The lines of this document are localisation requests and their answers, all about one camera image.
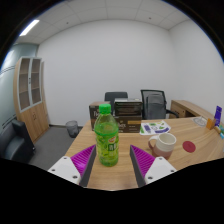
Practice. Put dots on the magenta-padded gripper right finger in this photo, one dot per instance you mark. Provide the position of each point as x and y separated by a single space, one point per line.
156 168

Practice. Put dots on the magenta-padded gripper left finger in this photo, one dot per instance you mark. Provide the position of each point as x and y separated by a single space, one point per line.
70 168

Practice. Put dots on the green tea drink bottle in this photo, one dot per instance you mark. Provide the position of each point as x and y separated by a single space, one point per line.
106 140

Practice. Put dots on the white and brown ceramic mug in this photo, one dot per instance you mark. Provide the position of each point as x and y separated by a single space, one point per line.
165 145

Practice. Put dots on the flat round red coaster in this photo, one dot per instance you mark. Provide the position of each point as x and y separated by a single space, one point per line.
189 146

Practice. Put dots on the grey waste bin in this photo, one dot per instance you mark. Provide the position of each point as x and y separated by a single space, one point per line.
72 129

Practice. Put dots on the printed sticker sheet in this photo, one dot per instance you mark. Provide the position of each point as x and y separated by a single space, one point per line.
155 127

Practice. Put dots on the black leather armchair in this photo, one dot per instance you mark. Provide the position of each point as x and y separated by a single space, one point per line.
15 143

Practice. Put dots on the black mesh office chair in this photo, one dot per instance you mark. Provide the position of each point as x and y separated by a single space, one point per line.
155 105

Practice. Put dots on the wooden shelf cabinet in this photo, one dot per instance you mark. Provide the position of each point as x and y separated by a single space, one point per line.
31 113

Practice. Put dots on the wooden side desk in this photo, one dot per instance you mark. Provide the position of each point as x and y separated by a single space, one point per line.
186 107

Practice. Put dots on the small orange wooden box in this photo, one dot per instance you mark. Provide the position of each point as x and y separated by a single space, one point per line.
210 123

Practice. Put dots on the purple carton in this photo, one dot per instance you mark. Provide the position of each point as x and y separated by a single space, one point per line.
218 115

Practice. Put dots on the grey padded office chair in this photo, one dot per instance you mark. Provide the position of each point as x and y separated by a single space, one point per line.
115 96

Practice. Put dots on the ceiling light panel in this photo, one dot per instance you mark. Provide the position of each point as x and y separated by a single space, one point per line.
29 28

